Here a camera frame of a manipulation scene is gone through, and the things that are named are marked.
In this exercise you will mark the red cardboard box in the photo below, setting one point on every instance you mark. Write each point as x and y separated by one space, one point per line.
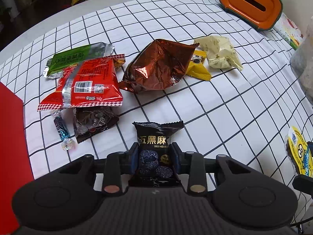
15 164

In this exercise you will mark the yellow small snack packet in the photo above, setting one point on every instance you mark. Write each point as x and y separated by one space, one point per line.
196 68

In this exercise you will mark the brown foil snack bag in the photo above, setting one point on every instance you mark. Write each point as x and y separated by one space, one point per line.
160 65

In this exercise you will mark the blue wrapped candy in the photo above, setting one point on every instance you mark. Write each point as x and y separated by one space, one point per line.
67 141

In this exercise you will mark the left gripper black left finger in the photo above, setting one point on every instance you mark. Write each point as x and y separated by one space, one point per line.
112 167

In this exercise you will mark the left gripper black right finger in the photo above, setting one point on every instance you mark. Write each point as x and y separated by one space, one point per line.
196 166

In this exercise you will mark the yellow minion snack packet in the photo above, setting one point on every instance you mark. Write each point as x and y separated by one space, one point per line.
298 152

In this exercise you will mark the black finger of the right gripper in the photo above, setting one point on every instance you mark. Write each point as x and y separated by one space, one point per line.
303 184

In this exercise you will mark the orange tissue box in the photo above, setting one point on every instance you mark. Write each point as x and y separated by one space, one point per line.
260 14

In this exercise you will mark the colourful flat packet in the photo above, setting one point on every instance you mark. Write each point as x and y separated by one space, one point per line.
288 30

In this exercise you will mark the cream snack packet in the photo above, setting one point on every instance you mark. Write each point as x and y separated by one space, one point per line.
220 52

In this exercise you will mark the white checkered tablecloth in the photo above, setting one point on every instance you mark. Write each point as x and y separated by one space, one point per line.
243 113

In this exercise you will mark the red snack bag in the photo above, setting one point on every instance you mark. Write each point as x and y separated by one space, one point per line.
88 83

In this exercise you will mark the black sesame snack packet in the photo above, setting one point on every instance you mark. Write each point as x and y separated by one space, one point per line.
155 167

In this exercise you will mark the green silver snack bar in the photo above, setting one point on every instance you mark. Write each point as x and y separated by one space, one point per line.
62 60

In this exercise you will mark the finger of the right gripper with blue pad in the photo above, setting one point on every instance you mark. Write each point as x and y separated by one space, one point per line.
310 147

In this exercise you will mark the dark brown snack packet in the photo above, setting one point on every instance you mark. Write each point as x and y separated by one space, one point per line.
89 121

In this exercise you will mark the clear plastic bag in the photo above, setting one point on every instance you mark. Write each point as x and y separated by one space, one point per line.
302 63

